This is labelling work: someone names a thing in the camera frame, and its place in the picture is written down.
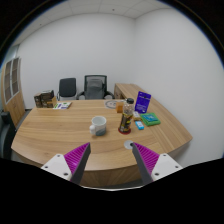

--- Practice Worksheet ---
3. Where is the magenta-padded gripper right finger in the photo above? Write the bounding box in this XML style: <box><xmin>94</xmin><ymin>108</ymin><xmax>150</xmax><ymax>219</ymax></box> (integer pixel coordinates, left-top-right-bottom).
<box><xmin>131</xmin><ymin>142</ymin><xmax>184</xmax><ymax>186</ymax></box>

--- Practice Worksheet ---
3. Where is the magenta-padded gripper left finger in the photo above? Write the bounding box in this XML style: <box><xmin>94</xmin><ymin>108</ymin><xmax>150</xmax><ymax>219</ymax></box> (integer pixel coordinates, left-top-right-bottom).
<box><xmin>40</xmin><ymin>142</ymin><xmax>92</xmax><ymax>186</ymax></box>

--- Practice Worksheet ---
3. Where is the clear bottle with black cap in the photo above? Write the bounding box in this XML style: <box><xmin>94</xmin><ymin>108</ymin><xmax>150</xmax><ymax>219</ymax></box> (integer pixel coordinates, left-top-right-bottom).
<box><xmin>118</xmin><ymin>97</ymin><xmax>135</xmax><ymax>134</ymax></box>

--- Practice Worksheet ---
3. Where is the round grey desk grommet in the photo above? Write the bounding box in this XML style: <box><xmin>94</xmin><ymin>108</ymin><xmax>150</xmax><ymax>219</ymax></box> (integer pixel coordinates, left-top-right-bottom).
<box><xmin>123</xmin><ymin>140</ymin><xmax>135</xmax><ymax>150</ymax></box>

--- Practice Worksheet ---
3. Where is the small blue box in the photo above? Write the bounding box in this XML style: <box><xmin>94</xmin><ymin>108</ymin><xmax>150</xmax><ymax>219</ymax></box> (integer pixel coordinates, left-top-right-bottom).
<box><xmin>134</xmin><ymin>120</ymin><xmax>145</xmax><ymax>131</ymax></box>

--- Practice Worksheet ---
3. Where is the green flat box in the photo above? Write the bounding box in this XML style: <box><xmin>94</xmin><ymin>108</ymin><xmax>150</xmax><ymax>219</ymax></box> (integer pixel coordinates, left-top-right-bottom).
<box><xmin>139</xmin><ymin>112</ymin><xmax>162</xmax><ymax>127</ymax></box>

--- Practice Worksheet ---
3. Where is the flat round red coaster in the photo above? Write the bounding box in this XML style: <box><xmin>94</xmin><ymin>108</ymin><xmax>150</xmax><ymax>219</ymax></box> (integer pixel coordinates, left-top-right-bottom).
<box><xmin>117</xmin><ymin>126</ymin><xmax>132</xmax><ymax>136</ymax></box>

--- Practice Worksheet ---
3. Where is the small tan box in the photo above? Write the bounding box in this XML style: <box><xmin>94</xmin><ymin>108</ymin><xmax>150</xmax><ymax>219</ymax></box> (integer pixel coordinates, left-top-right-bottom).
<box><xmin>132</xmin><ymin>110</ymin><xmax>142</xmax><ymax>121</ymax></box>

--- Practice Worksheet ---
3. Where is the white ceramic mug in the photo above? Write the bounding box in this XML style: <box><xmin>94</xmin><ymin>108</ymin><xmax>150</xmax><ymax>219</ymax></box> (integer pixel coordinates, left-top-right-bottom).
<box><xmin>89</xmin><ymin>115</ymin><xmax>108</xmax><ymax>137</ymax></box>

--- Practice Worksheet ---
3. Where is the black leather sofa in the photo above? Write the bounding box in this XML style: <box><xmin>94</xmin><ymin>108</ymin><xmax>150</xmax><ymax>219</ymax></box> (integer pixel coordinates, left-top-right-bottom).
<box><xmin>0</xmin><ymin>111</ymin><xmax>16</xmax><ymax>160</ymax></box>

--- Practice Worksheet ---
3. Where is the white printed leaflet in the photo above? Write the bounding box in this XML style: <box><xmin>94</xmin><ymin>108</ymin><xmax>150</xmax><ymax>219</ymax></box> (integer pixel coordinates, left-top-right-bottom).
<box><xmin>53</xmin><ymin>101</ymin><xmax>73</xmax><ymax>110</ymax></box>

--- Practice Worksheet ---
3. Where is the purple flat package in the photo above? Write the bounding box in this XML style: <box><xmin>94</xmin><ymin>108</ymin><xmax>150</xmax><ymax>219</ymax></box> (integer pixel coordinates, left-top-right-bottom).
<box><xmin>134</xmin><ymin>91</ymin><xmax>152</xmax><ymax>114</ymax></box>

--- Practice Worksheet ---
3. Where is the small dark brown carton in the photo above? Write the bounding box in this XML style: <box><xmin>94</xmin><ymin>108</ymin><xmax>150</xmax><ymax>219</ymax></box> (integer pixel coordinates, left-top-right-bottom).
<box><xmin>33</xmin><ymin>92</ymin><xmax>44</xmax><ymax>108</ymax></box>

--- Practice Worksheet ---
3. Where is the large dark brown carton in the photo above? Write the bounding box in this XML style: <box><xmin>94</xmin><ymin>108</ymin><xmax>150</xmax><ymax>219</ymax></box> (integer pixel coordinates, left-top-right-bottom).
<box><xmin>40</xmin><ymin>89</ymin><xmax>58</xmax><ymax>109</ymax></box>

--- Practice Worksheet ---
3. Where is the wooden cabinet with glass doors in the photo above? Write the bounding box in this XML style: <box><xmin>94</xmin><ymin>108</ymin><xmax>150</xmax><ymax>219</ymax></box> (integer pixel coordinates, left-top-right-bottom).
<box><xmin>0</xmin><ymin>57</ymin><xmax>27</xmax><ymax>127</ymax></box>

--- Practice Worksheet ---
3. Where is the orange wooden box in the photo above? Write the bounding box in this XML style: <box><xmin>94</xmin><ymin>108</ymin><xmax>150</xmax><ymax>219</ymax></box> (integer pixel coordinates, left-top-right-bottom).
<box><xmin>115</xmin><ymin>100</ymin><xmax>126</xmax><ymax>114</ymax></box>

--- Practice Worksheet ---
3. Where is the black office chair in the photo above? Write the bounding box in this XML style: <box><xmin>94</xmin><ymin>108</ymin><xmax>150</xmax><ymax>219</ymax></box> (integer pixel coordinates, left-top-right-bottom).
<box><xmin>56</xmin><ymin>77</ymin><xmax>78</xmax><ymax>101</ymax></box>

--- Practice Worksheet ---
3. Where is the wooden side desk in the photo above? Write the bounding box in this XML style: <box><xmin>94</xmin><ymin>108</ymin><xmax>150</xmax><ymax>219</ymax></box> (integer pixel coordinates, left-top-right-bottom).
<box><xmin>113</xmin><ymin>83</ymin><xmax>148</xmax><ymax>101</ymax></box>

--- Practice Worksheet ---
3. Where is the grey mesh office chair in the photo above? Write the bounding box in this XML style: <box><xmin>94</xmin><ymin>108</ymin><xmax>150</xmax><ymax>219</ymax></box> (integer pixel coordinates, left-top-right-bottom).
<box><xmin>76</xmin><ymin>74</ymin><xmax>115</xmax><ymax>100</ymax></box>

